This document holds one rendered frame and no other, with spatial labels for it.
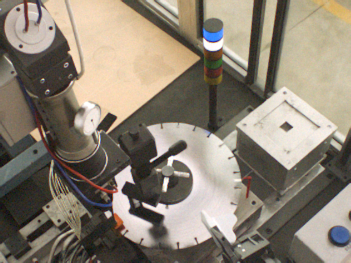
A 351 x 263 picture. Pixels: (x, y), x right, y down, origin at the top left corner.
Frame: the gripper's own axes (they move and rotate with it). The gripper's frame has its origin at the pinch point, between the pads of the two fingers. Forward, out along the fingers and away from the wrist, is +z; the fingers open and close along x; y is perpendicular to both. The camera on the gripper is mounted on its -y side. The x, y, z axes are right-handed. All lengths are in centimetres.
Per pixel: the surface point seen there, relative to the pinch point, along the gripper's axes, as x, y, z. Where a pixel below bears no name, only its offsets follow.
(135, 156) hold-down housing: 26.6, -7.7, -3.4
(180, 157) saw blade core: 9.0, 5.8, 21.0
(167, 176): 10.3, -0.4, 13.6
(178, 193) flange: 5.2, 0.6, 13.4
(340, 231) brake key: -12.6, 27.5, -4.1
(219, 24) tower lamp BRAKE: 34.2, 25.3, 21.2
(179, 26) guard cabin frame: 24, 34, 73
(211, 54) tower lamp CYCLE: 27.4, 22.7, 24.5
